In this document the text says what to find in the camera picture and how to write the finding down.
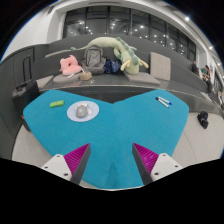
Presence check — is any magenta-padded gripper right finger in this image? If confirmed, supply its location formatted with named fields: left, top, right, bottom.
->
left=132, top=142, right=184, bottom=185

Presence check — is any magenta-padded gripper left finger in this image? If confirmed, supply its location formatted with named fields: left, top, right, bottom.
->
left=41, top=143, right=92, bottom=185

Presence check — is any grey and white computer mouse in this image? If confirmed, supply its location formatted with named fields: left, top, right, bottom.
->
left=75, top=104, right=89, bottom=119

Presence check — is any green eraser block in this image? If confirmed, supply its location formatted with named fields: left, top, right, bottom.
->
left=49, top=99, right=66, bottom=109

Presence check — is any white marker pen blue cap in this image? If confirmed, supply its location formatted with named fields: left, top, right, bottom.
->
left=157, top=96, right=173, bottom=106

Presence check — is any black bag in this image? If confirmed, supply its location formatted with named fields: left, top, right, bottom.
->
left=196, top=110, right=210, bottom=130

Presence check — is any black suitcase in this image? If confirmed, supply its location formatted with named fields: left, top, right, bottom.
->
left=11, top=78, right=41, bottom=132

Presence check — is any grey round seat cushion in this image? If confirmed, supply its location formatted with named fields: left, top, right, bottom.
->
left=52, top=72, right=83, bottom=84

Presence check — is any grey flat seat cushion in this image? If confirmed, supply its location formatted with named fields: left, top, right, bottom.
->
left=123, top=71, right=162, bottom=86

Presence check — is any tan round pouch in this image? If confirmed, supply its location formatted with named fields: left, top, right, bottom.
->
left=79, top=70, right=93, bottom=82

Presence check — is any light grey seat pad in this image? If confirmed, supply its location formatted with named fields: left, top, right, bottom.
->
left=35, top=74, right=55, bottom=90

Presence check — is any pink plush cushion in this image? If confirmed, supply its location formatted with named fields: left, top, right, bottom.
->
left=59, top=54, right=83, bottom=76

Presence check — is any beige square cushion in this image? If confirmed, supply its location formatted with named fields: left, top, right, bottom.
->
left=148, top=51, right=172, bottom=82

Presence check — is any person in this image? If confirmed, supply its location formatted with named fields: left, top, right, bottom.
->
left=218, top=89, right=224, bottom=108
left=191, top=60, right=200, bottom=76
left=200, top=64, right=214, bottom=94

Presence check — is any dark blue patterned bag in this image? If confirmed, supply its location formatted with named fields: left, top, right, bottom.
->
left=103, top=58, right=122, bottom=75

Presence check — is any grey backpack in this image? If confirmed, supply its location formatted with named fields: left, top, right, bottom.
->
left=82, top=44, right=107, bottom=75

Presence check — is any long green dragon plush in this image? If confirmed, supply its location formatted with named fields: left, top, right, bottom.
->
left=70, top=36, right=150, bottom=76

